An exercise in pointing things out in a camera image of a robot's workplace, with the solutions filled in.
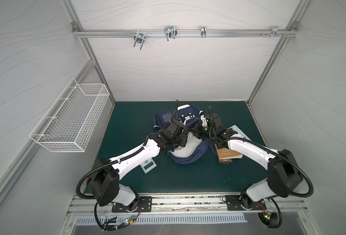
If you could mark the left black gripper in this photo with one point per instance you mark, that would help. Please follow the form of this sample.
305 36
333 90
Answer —
183 137

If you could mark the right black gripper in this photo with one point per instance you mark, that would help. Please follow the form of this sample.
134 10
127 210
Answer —
203 129

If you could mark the navy blue backpack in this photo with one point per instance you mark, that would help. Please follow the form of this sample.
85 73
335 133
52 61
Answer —
195 148

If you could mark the brown kraft book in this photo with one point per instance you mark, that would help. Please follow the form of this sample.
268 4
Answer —
226 156

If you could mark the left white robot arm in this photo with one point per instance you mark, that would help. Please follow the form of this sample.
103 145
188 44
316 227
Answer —
102 183

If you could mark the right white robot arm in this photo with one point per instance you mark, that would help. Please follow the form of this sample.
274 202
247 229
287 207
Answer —
284 176

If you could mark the light green pencil case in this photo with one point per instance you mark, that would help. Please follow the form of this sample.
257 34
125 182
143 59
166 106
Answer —
239 133

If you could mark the light green calculator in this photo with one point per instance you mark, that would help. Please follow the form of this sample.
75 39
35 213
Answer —
148 165

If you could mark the small metal hook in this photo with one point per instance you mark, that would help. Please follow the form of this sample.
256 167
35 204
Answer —
203 31

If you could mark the aluminium cross bar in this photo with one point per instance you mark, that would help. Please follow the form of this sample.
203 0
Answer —
181 33

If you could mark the metal double hook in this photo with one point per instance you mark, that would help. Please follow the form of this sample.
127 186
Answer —
170 32

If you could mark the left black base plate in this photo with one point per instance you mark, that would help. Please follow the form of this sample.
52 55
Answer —
140 204

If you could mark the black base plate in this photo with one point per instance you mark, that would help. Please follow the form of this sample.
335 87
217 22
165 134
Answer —
243 203
140 204

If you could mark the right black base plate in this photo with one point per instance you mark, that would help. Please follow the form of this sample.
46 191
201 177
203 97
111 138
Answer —
243 203

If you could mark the white slotted cable duct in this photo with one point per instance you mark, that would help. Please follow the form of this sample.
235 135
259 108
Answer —
152 219

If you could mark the white wire basket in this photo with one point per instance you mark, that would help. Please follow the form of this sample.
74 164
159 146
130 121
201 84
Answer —
69 123

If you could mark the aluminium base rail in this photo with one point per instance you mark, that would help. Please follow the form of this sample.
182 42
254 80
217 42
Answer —
176 203

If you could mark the metal bracket with screws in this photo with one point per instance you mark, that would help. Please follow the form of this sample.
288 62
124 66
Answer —
274 33

